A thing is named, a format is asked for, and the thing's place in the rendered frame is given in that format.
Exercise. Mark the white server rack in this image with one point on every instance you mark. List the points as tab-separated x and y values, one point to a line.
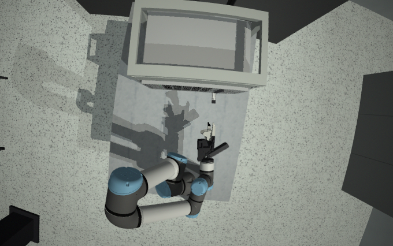
176	43

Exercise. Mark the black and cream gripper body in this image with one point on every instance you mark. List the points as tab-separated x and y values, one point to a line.
204	150

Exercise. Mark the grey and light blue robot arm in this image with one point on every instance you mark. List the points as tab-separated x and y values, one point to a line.
127	185

